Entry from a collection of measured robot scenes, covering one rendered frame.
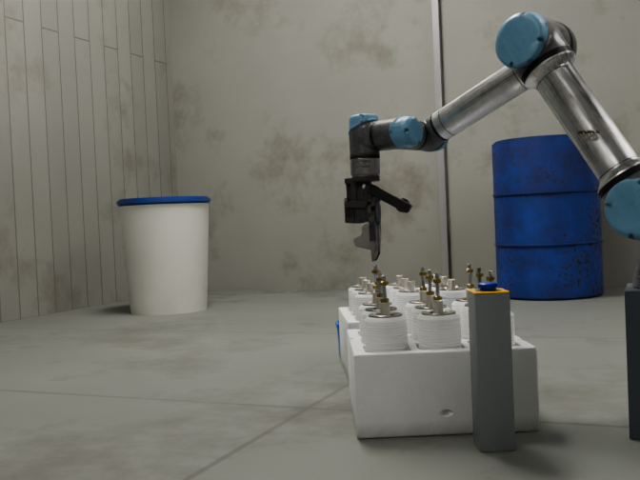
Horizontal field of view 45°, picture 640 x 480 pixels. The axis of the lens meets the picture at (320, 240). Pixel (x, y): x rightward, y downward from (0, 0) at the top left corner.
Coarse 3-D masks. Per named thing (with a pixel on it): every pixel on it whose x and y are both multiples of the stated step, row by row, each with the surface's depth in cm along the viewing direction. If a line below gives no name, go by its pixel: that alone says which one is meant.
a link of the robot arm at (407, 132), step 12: (384, 120) 189; (396, 120) 186; (408, 120) 184; (372, 132) 189; (384, 132) 187; (396, 132) 185; (408, 132) 184; (420, 132) 187; (372, 144) 190; (384, 144) 188; (396, 144) 186; (408, 144) 185; (420, 144) 192
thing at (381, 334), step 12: (372, 324) 169; (384, 324) 168; (396, 324) 169; (372, 336) 170; (384, 336) 168; (396, 336) 169; (372, 348) 170; (384, 348) 168; (396, 348) 169; (408, 348) 172
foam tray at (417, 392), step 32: (352, 352) 170; (384, 352) 166; (416, 352) 166; (448, 352) 165; (512, 352) 165; (352, 384) 177; (384, 384) 166; (416, 384) 166; (448, 384) 166; (384, 416) 166; (416, 416) 166; (448, 416) 166
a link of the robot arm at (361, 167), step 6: (354, 162) 194; (360, 162) 193; (366, 162) 193; (372, 162) 193; (378, 162) 194; (354, 168) 194; (360, 168) 193; (366, 168) 192; (372, 168) 193; (378, 168) 194; (354, 174) 194; (360, 174) 193; (366, 174) 193; (372, 174) 194
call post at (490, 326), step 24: (480, 312) 152; (504, 312) 152; (480, 336) 152; (504, 336) 152; (480, 360) 152; (504, 360) 152; (480, 384) 153; (504, 384) 153; (480, 408) 153; (504, 408) 153; (480, 432) 153; (504, 432) 153
